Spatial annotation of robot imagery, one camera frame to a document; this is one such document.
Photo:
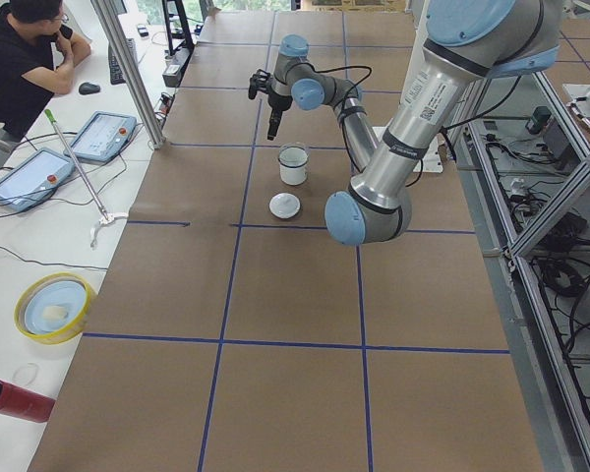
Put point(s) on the teach pendant tablet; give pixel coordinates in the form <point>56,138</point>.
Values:
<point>103,136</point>
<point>35,180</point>

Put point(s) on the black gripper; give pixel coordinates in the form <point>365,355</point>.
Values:
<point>275,102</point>

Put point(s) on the white enamel mug lid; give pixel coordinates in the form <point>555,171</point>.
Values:
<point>284,205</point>

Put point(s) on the person in black shirt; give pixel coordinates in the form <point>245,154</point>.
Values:
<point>38,57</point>

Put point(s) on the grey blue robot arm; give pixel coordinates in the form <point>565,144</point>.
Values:
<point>466,41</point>

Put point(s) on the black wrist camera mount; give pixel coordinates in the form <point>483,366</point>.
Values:
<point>259,82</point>

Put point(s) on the yellow bowl with plate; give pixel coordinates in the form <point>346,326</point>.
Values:
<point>54,309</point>

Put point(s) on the far teach pendant tablet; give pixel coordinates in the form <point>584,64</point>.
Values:
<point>103,136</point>

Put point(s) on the white enamel mug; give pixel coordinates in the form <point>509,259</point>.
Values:
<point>293,160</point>

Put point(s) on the red cylinder tube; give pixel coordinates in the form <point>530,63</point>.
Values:
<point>24,404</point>

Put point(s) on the aluminium side rail frame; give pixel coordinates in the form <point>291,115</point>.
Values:
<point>526,142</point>

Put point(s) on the near teach pendant tablet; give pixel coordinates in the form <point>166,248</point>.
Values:
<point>35,180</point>

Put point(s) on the black computer mouse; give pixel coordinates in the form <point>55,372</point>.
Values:
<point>88,88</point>

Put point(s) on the reacher grabber stick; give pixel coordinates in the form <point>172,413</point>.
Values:
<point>106,218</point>

